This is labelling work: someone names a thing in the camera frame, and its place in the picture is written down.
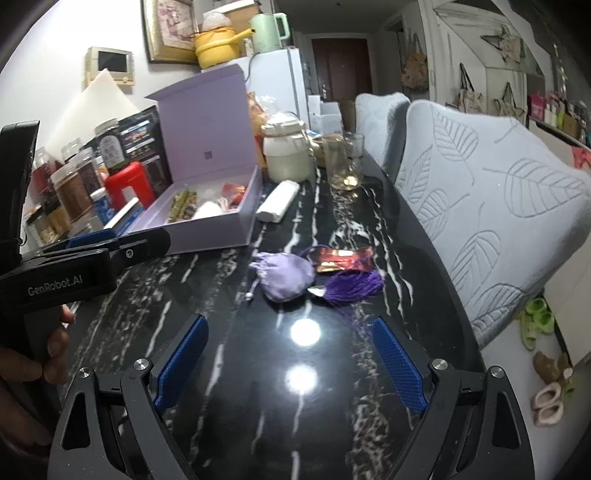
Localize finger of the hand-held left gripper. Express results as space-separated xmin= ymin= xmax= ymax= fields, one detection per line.
xmin=44 ymin=229 xmax=118 ymax=254
xmin=104 ymin=227 xmax=172 ymax=271

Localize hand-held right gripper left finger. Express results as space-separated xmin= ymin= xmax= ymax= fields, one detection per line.
xmin=46 ymin=314 xmax=211 ymax=480

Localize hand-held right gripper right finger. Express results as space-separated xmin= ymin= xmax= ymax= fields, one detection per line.
xmin=372 ymin=318 xmax=536 ymax=480

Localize purple tassel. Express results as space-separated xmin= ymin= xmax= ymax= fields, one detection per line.
xmin=307 ymin=270 xmax=385 ymax=308

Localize red snack packet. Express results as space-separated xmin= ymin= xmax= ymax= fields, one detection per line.
xmin=221 ymin=183 xmax=247 ymax=206

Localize red brown foil packet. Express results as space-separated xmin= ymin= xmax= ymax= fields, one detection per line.
xmin=308 ymin=246 xmax=375 ymax=274

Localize purple drawstring pouch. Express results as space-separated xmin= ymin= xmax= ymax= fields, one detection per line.
xmin=249 ymin=251 xmax=316 ymax=303

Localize purple gift box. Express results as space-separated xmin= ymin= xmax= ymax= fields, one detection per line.
xmin=134 ymin=64 xmax=262 ymax=256

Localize white soft pouch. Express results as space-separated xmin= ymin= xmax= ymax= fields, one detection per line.
xmin=191 ymin=199 xmax=228 ymax=221

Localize person's left hand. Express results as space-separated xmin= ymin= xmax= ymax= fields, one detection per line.
xmin=0 ymin=302 xmax=77 ymax=444

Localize blue white box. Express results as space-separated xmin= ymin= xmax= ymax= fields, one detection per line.
xmin=102 ymin=198 xmax=145 ymax=230

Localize row of clear plastic jars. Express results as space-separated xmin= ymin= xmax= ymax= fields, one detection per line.
xmin=23 ymin=117 xmax=130 ymax=247

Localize green packet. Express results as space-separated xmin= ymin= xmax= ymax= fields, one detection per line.
xmin=168 ymin=188 xmax=199 ymax=224

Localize red container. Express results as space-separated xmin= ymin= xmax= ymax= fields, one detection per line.
xmin=105 ymin=161 xmax=155 ymax=210

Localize black snack bag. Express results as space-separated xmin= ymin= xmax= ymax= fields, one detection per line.
xmin=111 ymin=105 xmax=172 ymax=195

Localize white paper packet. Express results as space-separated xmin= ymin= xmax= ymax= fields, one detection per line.
xmin=256 ymin=180 xmax=301 ymax=223

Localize green slippers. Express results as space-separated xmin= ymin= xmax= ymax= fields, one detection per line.
xmin=519 ymin=298 xmax=555 ymax=350

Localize white foam board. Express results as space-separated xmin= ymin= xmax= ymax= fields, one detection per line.
xmin=44 ymin=68 xmax=160 ymax=162

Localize brown slippers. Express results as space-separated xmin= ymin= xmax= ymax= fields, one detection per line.
xmin=533 ymin=351 xmax=575 ymax=384

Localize pink slippers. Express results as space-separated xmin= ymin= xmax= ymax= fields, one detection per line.
xmin=531 ymin=382 xmax=565 ymax=428

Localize cream lidded pot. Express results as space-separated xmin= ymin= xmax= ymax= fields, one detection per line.
xmin=262 ymin=113 xmax=315 ymax=184

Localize orange snack bag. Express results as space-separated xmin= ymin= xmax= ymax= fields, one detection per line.
xmin=246 ymin=91 xmax=278 ymax=134

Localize white leaf-pattern chair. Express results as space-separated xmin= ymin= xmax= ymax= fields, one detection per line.
xmin=394 ymin=100 xmax=591 ymax=349
xmin=355 ymin=92 xmax=411 ymax=183

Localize clear glass cup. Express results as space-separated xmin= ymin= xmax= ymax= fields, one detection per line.
xmin=345 ymin=132 xmax=365 ymax=174
xmin=322 ymin=134 xmax=354 ymax=191

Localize white fridge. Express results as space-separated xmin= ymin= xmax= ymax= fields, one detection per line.
xmin=203 ymin=46 xmax=309 ymax=134

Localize yellow enamel pot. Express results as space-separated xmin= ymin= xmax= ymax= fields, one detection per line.
xmin=194 ymin=26 xmax=254 ymax=70

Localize framed picture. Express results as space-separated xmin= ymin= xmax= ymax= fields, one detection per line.
xmin=141 ymin=0 xmax=208 ymax=64

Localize white cardboard box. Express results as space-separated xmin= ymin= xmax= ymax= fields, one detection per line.
xmin=308 ymin=95 xmax=345 ymax=134

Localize clear plastic bag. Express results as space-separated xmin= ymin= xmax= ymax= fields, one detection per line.
xmin=201 ymin=10 xmax=232 ymax=32

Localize brown cardboard box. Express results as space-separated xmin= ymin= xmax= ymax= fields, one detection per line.
xmin=339 ymin=98 xmax=356 ymax=132

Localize pale green kettle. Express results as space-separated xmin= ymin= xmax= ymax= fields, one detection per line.
xmin=249 ymin=13 xmax=291 ymax=55

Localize cork board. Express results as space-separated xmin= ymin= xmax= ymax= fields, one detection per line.
xmin=217 ymin=0 xmax=259 ymax=28

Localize dark wooden door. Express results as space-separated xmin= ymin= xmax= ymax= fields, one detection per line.
xmin=310 ymin=38 xmax=373 ymax=100

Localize white tote bag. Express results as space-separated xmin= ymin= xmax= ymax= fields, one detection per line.
xmin=494 ymin=83 xmax=527 ymax=118
xmin=457 ymin=65 xmax=485 ymax=114

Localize row of small bottles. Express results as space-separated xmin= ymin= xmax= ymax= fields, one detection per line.
xmin=529 ymin=90 xmax=591 ymax=144

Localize brown tote bag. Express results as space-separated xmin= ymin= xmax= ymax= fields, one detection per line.
xmin=401 ymin=30 xmax=428 ymax=90

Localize wall intercom panel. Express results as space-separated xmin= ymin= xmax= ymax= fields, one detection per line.
xmin=84 ymin=46 xmax=137 ymax=88

